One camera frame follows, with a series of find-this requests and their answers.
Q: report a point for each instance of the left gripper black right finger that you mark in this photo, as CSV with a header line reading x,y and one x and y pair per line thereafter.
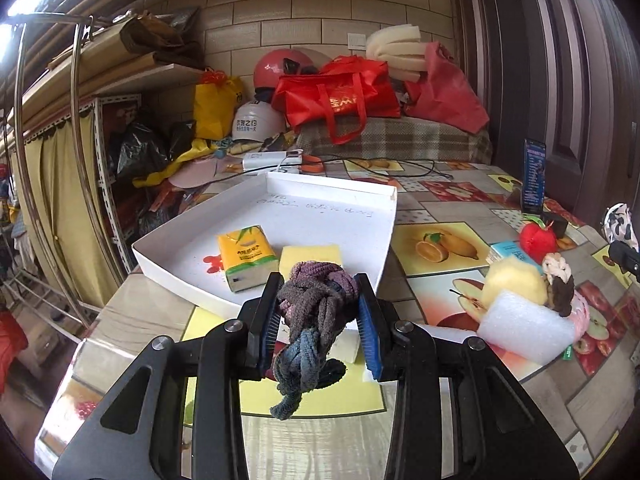
x,y
498,431

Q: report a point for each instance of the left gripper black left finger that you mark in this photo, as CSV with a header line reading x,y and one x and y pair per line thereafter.
x,y
136,430

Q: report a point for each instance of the black white zebra cloth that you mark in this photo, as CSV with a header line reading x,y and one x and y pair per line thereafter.
x,y
617,226

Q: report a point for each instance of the pink plush toy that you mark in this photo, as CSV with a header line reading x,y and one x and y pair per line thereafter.
x,y
580,315

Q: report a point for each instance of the white foam block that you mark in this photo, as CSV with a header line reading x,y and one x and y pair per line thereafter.
x,y
529,330
347,344

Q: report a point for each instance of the yellow plush toy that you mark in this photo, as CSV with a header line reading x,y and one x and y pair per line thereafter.
x,y
513,275

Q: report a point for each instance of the yellow tissue pack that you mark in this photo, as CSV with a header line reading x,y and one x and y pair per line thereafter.
x,y
247,257

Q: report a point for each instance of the purple blue braided rope toy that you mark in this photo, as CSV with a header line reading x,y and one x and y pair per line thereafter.
x,y
317,302

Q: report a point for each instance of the yellow green sponge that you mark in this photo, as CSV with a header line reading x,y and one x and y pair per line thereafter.
x,y
291,255

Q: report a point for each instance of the small dark box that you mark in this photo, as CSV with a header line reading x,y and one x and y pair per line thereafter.
x,y
554,222

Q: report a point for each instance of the red plush apple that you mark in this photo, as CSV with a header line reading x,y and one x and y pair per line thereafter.
x,y
538,240

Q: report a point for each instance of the blue upright booklet box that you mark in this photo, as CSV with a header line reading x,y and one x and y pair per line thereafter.
x,y
534,177

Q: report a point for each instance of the metal clothes rack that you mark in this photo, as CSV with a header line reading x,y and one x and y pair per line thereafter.
x,y
42,212

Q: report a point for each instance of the red nonwoven bag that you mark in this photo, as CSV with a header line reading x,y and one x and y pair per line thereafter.
x,y
443,94

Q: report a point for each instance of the metal shelf with curtain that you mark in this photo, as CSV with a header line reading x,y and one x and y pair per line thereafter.
x,y
60,202

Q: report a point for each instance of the pink sun hat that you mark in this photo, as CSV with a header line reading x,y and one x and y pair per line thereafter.
x,y
201,171

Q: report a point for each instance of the plaid blanket cushion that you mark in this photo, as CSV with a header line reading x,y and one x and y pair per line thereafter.
x,y
402,138

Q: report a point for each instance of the black plastic bag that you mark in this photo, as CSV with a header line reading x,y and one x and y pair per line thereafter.
x,y
145,149

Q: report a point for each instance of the cream foam stack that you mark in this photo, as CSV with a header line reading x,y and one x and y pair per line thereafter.
x,y
401,48

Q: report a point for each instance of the red tote bag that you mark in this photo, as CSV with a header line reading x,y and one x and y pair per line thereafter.
x,y
344,94

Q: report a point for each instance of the white helmet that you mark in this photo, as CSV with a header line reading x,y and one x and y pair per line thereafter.
x,y
257,121

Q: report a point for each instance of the yellow gift bag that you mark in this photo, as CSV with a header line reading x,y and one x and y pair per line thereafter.
x,y
216,99

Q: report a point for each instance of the red helmet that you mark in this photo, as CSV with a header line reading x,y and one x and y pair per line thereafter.
x,y
281,62

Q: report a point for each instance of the white brown braided rope toy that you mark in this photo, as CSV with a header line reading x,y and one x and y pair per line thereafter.
x,y
560,283

